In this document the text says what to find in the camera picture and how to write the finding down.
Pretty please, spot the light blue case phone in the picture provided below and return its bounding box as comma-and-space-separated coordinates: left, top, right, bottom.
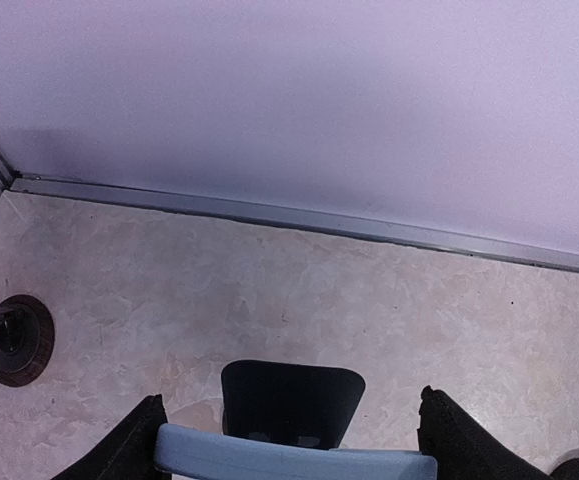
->
153, 424, 438, 479

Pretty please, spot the folding phone stand wood base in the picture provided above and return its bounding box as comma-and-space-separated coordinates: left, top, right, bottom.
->
0, 295, 55, 388

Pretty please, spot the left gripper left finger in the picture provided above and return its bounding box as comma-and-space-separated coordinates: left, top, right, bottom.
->
54, 394, 169, 480

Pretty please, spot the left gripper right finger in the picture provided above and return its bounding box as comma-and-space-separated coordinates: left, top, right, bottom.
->
417, 386, 548, 480

